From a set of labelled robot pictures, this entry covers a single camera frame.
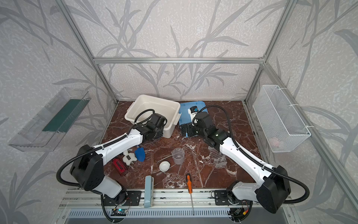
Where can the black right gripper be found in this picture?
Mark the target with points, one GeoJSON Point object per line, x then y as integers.
{"type": "Point", "coordinates": [189, 130]}

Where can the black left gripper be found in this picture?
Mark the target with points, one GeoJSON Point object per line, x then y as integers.
{"type": "Point", "coordinates": [161, 128]}

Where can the clear test tube rack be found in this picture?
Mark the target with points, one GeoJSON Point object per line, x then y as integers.
{"type": "Point", "coordinates": [216, 158]}

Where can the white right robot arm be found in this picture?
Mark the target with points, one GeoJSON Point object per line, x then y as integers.
{"type": "Point", "coordinates": [272, 186]}

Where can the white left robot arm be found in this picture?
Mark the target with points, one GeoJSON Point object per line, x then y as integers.
{"type": "Point", "coordinates": [86, 169]}

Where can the blue plastic bin lid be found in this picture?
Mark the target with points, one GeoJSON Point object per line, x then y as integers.
{"type": "Point", "coordinates": [185, 109]}

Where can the clear plastic beaker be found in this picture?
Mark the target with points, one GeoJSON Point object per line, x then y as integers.
{"type": "Point", "coordinates": [178, 155]}

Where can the white molecule model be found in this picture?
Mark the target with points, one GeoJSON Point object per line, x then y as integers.
{"type": "Point", "coordinates": [128, 158]}

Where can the grey teal bar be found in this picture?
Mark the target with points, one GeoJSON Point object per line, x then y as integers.
{"type": "Point", "coordinates": [149, 190]}

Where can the red black lighter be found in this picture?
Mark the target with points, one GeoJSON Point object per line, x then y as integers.
{"type": "Point", "coordinates": [120, 166]}

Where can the green circuit board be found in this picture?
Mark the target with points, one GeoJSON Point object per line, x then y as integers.
{"type": "Point", "coordinates": [119, 212]}

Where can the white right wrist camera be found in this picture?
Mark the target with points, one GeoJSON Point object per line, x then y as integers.
{"type": "Point", "coordinates": [193, 110]}

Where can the wooden handled blue brush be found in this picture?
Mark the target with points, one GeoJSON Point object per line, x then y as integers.
{"type": "Point", "coordinates": [140, 154]}

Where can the orange handled screwdriver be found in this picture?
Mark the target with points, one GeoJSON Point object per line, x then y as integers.
{"type": "Point", "coordinates": [190, 190]}

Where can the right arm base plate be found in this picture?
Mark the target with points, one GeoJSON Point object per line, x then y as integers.
{"type": "Point", "coordinates": [220, 198]}

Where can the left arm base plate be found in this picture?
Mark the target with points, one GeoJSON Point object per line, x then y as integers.
{"type": "Point", "coordinates": [131, 197]}

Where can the white wire mesh basket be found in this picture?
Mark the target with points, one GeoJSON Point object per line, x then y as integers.
{"type": "Point", "coordinates": [284, 129]}

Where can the aluminium frame profile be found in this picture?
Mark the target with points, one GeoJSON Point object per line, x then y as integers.
{"type": "Point", "coordinates": [338, 171]}

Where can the clear wall shelf green mat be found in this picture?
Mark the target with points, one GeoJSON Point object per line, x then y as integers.
{"type": "Point", "coordinates": [47, 129]}

